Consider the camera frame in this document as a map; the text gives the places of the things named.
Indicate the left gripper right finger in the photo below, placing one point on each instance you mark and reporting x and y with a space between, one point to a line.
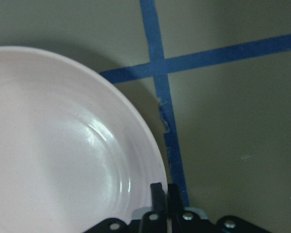
174 200

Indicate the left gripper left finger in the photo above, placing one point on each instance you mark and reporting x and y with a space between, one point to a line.
158 198

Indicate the pink plate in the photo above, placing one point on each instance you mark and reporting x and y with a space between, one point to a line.
73 150

